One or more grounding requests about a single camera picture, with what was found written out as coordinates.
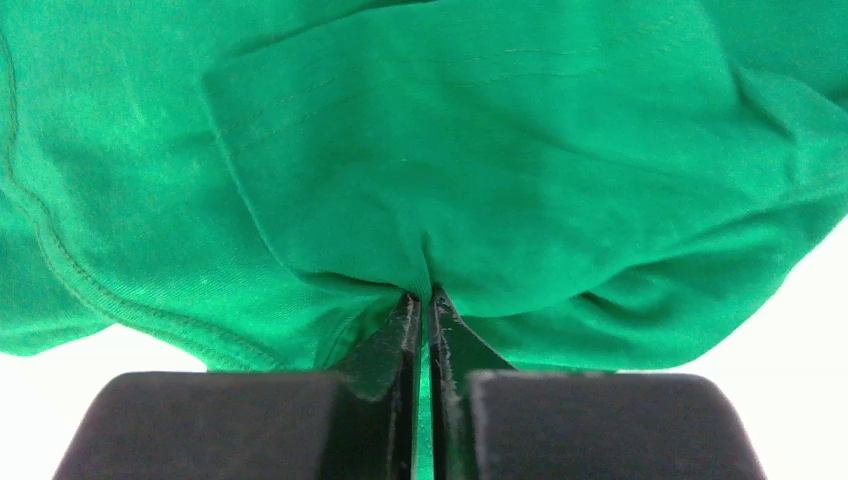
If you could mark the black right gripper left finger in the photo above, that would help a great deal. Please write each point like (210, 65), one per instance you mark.
(354, 420)

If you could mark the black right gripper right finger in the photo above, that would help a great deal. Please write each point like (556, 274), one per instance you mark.
(493, 421)

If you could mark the green t shirt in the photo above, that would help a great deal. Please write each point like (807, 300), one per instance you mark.
(597, 184)

